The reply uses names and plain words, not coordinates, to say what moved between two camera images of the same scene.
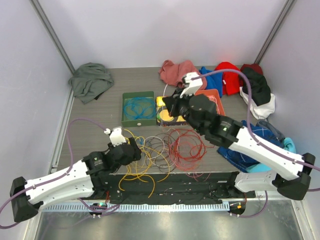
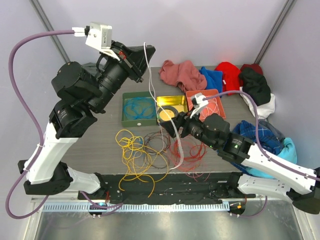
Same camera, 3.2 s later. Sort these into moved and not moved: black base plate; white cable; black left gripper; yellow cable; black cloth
Moved: white cable; black left gripper
Not moved: black base plate; black cloth; yellow cable
